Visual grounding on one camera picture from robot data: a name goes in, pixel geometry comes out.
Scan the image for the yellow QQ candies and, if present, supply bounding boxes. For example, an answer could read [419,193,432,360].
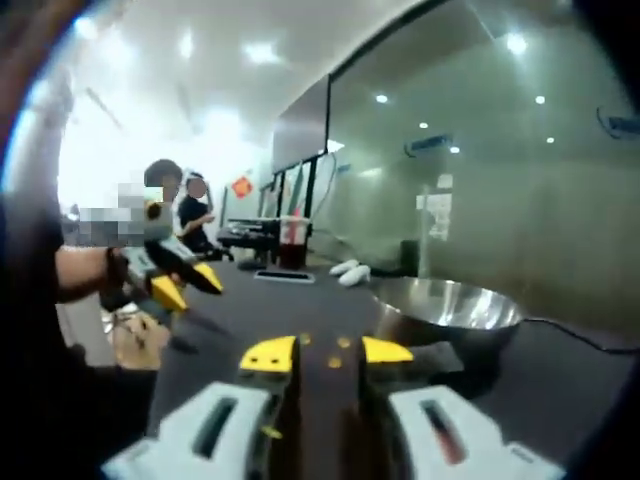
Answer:
[298,333,351,370]

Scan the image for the stainless steel bowl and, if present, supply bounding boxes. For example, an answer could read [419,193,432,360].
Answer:
[372,278,527,352]

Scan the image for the black desktop device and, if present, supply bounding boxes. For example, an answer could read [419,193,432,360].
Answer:
[216,216,281,265]

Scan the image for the black tray on table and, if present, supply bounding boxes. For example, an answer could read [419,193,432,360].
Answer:
[253,269,317,286]

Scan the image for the plastic cup with dark drink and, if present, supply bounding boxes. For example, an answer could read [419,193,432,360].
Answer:
[278,215,314,270]

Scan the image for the dark table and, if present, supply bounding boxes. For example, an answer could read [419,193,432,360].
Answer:
[149,259,640,480]

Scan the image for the black box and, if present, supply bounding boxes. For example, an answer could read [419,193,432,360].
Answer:
[399,239,421,277]

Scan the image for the person's black clothing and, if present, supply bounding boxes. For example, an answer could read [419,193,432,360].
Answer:
[0,189,166,480]

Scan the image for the paper notices on glass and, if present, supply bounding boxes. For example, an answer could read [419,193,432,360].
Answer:
[416,173,454,240]

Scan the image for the red wall decoration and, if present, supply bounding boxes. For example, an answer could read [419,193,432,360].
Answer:
[231,174,256,201]

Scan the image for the black cable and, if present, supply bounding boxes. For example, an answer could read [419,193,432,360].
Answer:
[519,316,640,355]

